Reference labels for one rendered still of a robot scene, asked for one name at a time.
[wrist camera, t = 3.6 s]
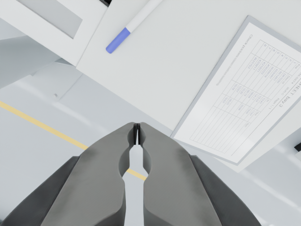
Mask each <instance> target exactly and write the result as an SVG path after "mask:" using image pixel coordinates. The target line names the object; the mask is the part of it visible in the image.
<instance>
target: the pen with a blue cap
mask: <svg viewBox="0 0 301 226"><path fill-rule="evenodd" d="M161 1H162V0H150V1H149V2H148V3H147V4H146V5H145V6H144V7H143V8H142V9H141V11H140V12H139V13H138V14H137V15H136V16H135V17H134V18H133V19H132V20H131V21H130V22H129V24H128V25H127V26H126V27H125V28H124V29H123V30H122V31H121V32H120V33H119V34H118V35H117V36H116V38H115V39H114V40H113V41H112V42H111V43H110V44H109V45H108V46H107V47H106V51H107V52H108V53H110V54H112V53H113V52H114V50H115V49H116V48H117V47H118V46H119V45H120V44H121V43H122V42H123V41H124V40H125V39H126V38H127V37H128V36H129V35H130V34H131V33H132V32H133V31H134V30H135V29H136V27H137V26H138V25H139V24H140V23H141V22H142V21H143V20H144V19H145V18H146V17H147V16H148V15H149V14H150V13H151V12H152V11H153V10H154V9H155V8H156V7H157V6H158V4H159V3H160V2H161Z"/></svg>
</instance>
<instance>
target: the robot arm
mask: <svg viewBox="0 0 301 226"><path fill-rule="evenodd" d="M137 132H138V145H140V146H141V147H142V149H143V168H144V170H145V171H146V172H147V173H148V176H147V178H146V179H145V181H144V184H143V218H144V226H262V225H261V224H260V222H259V221H258V220H257V218H256V217H255V216H254V214H253V213H252V212H251V211H250V209H249V208H248V207H247V206H246V204H245V203H244V202H243V201H242V200H241V199H240V198H239V197H238V196H237V195H236V194H235V192H233V191H232V190H231V189H230V188H229V187H228V186H227V185H226V184H225V183H224V182H223V181H222V180H221V179H220V178H219V177H218V176H217V175H216V174H215V173H214V172H213V171H212V170H211V169H210V168H209V167H208V166H207V165H206V164H205V163H204V162H203V161H202V160H201V159H200V158H199V157H198V156H197V155H190V154H189V153H188V151H187V150H186V149H184V148H183V147H182V146H181V145H180V144H179V143H178V142H176V141H175V140H173V139H172V138H170V137H168V136H167V135H165V134H164V133H162V132H160V131H159V130H157V129H155V128H153V127H152V126H150V125H148V124H147V123H145V122H141V123H135V122H129V123H127V124H125V125H123V126H122V127H120V128H118V129H116V130H115V131H113V132H111V133H109V134H108V135H106V136H104V137H102V138H101V139H99V140H98V141H96V142H95V143H93V144H92V145H91V146H89V147H88V148H87V149H86V150H85V151H84V152H83V153H82V154H80V155H79V156H72V157H71V158H70V159H69V160H68V161H66V162H65V163H64V164H63V165H62V166H61V167H60V168H59V169H58V170H57V171H55V172H54V173H53V174H52V175H51V176H50V177H48V178H47V179H46V180H45V181H44V182H43V183H42V184H41V185H39V186H38V187H37V188H36V189H35V190H34V191H33V192H31V193H30V194H29V195H28V196H27V197H26V198H25V199H24V200H23V201H22V202H21V203H20V204H19V205H18V206H17V207H16V208H15V209H14V210H13V211H12V212H11V213H10V214H9V215H8V216H7V217H6V218H5V219H4V220H3V221H2V222H1V223H0V226H124V224H125V214H126V197H125V182H124V180H123V176H124V174H125V172H126V171H127V170H128V169H129V167H130V159H129V151H130V150H131V148H132V147H133V146H134V145H136V141H137Z"/></svg>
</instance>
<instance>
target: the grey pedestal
mask: <svg viewBox="0 0 301 226"><path fill-rule="evenodd" d="M82 74H83V73H82V72H81V71H79V70H77V69H76V66H74V65H72V64H71V63H69V62H68V61H66V60H65V59H63V58H62V57H60V56H58V55H57V54H55V53H54V52H52V51H51V50H49V49H48V48H46V47H45V46H43V45H42V44H40V43H38V42H37V41H35V40H34V39H32V38H31V37H29V36H28V35H26V34H25V33H23V32H21V31H20V30H17V31H16V33H15V34H14V36H13V37H12V38H9V39H2V40H0V89H1V88H4V87H5V86H7V85H9V84H11V83H13V82H15V81H17V80H19V79H21V78H23V77H24V78H26V79H27V80H28V81H30V82H31V83H32V84H34V85H35V86H36V87H37V88H39V89H40V90H41V91H43V92H44V93H45V94H47V95H48V96H49V97H51V98H52V99H53V100H54V101H55V102H58V101H59V100H60V99H61V97H62V96H63V95H64V94H65V93H66V92H67V91H68V90H69V89H70V87H71V86H72V85H73V84H74V83H75V82H76V81H77V80H78V79H79V78H80V77H81V76H82Z"/></svg>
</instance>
